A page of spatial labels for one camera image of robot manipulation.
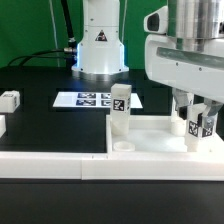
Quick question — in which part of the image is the white U-shaped fence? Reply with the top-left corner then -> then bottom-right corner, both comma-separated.
0,114 -> 224,181

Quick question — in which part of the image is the white thin cable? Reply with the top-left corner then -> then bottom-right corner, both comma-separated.
48,0 -> 62,68

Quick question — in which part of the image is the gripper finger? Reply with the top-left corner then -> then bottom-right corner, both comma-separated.
202,98 -> 223,128
172,88 -> 194,120

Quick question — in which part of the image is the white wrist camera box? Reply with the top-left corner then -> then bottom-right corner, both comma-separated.
143,6 -> 168,34

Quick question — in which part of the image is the black cable bundle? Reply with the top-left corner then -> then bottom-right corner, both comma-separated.
7,0 -> 78,67

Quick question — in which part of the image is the white square tabletop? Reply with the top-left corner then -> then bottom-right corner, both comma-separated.
106,115 -> 224,154

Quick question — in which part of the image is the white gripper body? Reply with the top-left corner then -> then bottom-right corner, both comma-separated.
145,34 -> 224,103

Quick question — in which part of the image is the white sheet with tags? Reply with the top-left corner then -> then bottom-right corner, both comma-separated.
52,91 -> 143,109

